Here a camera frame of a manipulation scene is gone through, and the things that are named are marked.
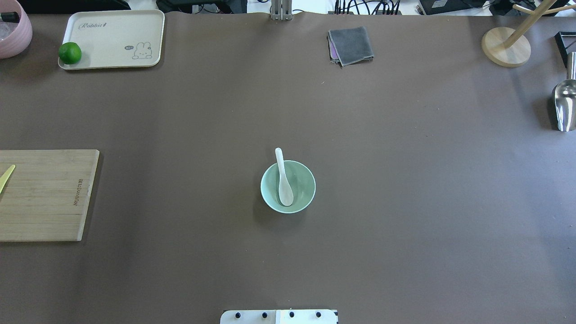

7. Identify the green ceramic bowl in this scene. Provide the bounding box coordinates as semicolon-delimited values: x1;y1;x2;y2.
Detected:
261;160;316;215

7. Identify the white ceramic spoon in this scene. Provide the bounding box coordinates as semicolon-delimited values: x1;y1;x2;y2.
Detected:
275;147;294;207

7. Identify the pink bowl with ice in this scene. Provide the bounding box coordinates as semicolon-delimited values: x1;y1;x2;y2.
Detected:
0;0;32;59

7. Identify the grey folded cloth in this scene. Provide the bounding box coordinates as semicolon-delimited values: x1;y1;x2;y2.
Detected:
327;26;374;67

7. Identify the cream rabbit tray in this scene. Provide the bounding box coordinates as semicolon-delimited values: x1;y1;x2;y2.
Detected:
58;9;165;70

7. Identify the bamboo cutting board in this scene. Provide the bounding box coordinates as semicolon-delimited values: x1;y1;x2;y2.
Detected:
0;149;99;242

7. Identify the green lime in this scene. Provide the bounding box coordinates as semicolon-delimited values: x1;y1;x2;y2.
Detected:
58;42;82;64

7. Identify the wooden round stand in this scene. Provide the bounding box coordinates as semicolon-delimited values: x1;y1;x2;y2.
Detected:
481;0;576;68

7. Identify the yellow plastic knife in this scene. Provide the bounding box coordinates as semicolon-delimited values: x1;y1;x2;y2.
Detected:
0;165;16;193

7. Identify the metal scoop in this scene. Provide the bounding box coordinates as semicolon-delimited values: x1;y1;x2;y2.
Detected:
553;52;576;132

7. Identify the metal cylinder muddler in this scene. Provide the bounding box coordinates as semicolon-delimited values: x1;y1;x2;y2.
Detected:
0;12;20;24

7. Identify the aluminium frame post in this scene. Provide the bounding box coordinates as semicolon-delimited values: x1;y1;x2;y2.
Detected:
270;0;293;21

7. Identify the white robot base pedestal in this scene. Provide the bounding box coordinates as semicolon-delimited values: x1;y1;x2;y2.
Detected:
220;308;339;324

